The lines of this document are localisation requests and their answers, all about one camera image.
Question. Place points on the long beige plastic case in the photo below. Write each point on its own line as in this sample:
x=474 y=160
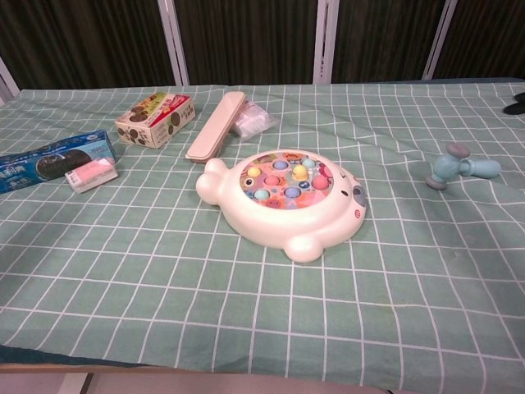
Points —
x=213 y=127

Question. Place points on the clear plastic bag packet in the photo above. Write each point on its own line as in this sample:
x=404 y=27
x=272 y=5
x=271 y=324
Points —
x=254 y=121

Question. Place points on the small pink white box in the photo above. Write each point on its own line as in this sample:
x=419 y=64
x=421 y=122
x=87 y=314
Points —
x=90 y=174

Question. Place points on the green checked tablecloth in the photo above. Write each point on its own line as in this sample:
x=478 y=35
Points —
x=123 y=287

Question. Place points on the white metal frame post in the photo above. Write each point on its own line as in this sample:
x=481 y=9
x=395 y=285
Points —
x=174 y=41
x=439 y=41
x=6 y=78
x=326 y=41

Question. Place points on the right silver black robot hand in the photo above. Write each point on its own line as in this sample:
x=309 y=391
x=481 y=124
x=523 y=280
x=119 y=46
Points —
x=517 y=108

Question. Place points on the light blue toy hammer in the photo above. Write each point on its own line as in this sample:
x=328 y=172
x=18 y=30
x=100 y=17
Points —
x=445 y=166

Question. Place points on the cream cookie carton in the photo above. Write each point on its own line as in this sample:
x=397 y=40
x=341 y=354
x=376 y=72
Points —
x=143 y=135

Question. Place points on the white whack-a-mole toy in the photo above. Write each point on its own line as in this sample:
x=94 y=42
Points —
x=287 y=221

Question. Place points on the blue cookie package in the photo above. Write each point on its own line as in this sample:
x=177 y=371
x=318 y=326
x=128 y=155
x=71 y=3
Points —
x=24 y=168

